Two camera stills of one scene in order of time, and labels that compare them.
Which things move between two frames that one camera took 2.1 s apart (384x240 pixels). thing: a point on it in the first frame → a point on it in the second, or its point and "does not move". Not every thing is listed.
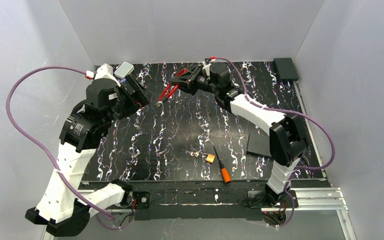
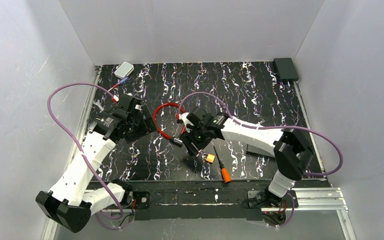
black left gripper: [138, 93] → [144, 120]
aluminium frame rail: [329, 199] does not move
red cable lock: [170, 89] → [175, 140]
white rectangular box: [124, 70] does not move
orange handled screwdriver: [225, 173] does not move
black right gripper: [194, 80] → [189, 133]
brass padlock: [210, 157] does not move
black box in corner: [285, 69] does not move
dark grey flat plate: [259, 144] does not move
